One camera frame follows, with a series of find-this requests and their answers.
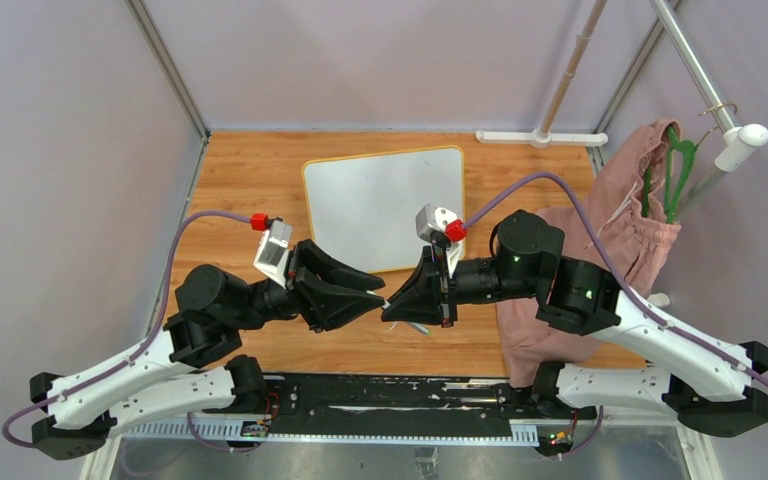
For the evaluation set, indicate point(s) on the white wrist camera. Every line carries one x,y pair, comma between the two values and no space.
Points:
443,229
273,251

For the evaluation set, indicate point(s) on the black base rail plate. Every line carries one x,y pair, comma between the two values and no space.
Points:
402,408

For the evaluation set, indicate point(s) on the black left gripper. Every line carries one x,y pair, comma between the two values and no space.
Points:
328,305

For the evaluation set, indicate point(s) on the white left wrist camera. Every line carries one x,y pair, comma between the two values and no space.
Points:
273,251

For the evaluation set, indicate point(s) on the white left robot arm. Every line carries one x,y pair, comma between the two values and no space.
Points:
193,363

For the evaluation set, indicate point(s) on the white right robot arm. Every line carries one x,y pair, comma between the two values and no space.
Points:
706,384

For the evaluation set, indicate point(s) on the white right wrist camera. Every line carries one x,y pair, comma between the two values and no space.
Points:
443,229

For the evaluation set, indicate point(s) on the white rack base foot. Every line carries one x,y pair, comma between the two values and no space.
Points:
538,139

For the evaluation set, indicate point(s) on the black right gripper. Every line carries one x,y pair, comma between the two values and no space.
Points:
418,300

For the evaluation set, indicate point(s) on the green capped white marker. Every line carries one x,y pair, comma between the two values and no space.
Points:
421,329

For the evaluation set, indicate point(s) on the silver clothes rail pole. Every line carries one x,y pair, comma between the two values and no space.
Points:
740,141

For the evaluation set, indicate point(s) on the yellow framed whiteboard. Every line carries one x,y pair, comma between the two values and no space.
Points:
362,208

